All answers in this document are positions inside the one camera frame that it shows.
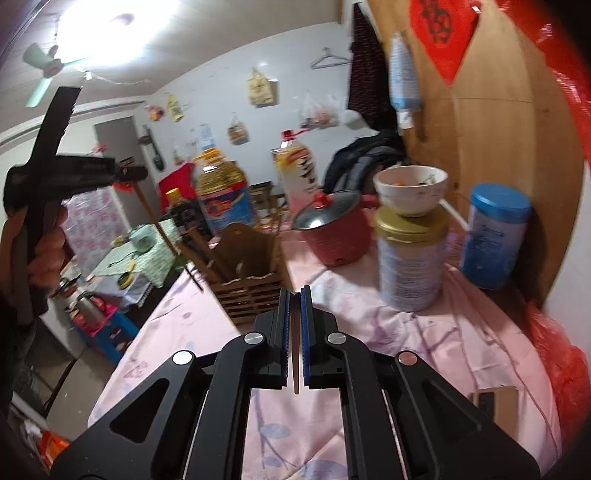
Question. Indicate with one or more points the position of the black hanging bag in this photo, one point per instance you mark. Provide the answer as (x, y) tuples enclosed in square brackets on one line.
[(157, 159)]

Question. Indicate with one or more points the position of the green floral tablecloth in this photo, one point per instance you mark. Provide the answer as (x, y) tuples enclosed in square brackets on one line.
[(147, 263)]

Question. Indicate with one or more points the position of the dark floral garment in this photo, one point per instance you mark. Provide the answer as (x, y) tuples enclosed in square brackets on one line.
[(369, 69)]

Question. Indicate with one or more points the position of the dark padded jacket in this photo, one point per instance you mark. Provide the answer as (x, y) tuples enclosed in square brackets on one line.
[(364, 157)]

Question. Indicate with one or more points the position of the white bottle with red cap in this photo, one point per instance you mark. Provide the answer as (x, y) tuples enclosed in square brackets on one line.
[(298, 175)]

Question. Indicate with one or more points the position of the red cloth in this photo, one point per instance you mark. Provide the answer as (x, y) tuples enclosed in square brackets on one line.
[(178, 182)]

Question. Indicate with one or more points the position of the round ceiling lamp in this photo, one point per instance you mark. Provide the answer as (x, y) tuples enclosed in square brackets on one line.
[(115, 27)]

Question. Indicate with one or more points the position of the wooden chopstick holder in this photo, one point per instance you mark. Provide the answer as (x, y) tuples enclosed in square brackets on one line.
[(249, 286)]

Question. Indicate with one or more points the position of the steel kettle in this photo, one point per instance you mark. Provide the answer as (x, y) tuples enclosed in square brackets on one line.
[(90, 309)]

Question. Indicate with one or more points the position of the yellow cooking oil bottle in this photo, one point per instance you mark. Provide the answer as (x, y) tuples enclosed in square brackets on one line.
[(226, 198)]

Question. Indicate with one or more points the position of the green rice cooker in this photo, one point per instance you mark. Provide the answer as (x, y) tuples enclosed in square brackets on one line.
[(141, 240)]

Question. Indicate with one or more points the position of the white bowl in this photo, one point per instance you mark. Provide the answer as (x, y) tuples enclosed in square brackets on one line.
[(411, 198)]

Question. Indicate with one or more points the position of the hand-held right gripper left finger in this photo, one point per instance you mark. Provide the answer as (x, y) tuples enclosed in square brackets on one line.
[(289, 341)]

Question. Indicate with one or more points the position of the white plastic bag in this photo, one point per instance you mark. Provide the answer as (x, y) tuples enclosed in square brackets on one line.
[(351, 117)]

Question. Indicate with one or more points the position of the person's left hand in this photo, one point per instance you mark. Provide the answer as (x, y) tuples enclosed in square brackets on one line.
[(51, 258)]

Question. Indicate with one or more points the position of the blue white hanging pouch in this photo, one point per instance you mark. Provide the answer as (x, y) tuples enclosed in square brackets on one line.
[(404, 78)]

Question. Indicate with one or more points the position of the red paper wall decoration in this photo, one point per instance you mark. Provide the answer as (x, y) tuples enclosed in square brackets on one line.
[(443, 37)]

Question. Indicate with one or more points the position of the small clear bag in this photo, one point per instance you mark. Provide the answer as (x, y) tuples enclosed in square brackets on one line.
[(178, 158)]

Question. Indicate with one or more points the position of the red electric pot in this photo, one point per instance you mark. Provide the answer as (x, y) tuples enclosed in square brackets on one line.
[(337, 240)]

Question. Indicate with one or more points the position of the wooden panel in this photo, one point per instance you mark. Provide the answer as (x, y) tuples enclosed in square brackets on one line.
[(498, 138)]

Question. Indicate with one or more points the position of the pink floral blanket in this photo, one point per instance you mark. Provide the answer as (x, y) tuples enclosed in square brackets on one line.
[(415, 332)]

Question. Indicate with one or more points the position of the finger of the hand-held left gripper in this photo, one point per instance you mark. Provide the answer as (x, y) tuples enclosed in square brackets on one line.
[(131, 175), (127, 163)]

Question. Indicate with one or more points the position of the person's left forearm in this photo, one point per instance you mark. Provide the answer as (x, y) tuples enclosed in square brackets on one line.
[(14, 369)]

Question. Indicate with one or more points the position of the blue white small bag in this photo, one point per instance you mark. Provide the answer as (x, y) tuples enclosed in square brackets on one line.
[(207, 138)]

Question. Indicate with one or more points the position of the gold-lidded milk powder tin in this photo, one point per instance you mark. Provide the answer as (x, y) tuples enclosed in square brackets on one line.
[(411, 267)]

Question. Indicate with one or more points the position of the blue-lidded canister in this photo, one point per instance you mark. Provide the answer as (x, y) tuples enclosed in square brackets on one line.
[(494, 240)]

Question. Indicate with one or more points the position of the clear snack bag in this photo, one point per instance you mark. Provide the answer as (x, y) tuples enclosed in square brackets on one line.
[(239, 134)]

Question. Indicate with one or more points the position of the green ceiling fan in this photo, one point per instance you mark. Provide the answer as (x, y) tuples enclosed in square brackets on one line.
[(48, 64)]

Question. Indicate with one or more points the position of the yellow hanging bag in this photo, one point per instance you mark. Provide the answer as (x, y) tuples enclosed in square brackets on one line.
[(174, 110)]

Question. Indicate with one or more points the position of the red plastic bag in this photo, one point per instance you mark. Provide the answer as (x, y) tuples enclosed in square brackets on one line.
[(577, 92), (558, 369)]

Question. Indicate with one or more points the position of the orange packet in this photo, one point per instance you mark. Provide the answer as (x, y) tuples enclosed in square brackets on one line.
[(53, 447)]

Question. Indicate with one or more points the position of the clear bag with red contents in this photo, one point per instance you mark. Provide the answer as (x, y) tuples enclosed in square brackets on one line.
[(318, 115)]

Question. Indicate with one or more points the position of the beige tote bag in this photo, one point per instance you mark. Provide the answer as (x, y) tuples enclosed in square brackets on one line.
[(263, 92)]

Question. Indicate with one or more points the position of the grey door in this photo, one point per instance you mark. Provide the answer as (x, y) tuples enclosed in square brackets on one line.
[(115, 143)]

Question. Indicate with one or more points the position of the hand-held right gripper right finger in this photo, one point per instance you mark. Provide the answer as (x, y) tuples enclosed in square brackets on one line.
[(304, 341)]

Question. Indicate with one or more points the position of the blue plastic stool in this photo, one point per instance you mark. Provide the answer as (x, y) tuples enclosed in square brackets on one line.
[(115, 332)]

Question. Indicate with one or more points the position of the dark soy sauce bottle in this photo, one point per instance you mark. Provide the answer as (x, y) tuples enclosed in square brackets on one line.
[(184, 214)]

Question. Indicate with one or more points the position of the orange wall toy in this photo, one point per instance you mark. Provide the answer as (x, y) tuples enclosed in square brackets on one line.
[(155, 113)]

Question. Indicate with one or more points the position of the pink floral curtain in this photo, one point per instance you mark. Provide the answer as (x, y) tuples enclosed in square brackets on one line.
[(92, 217)]

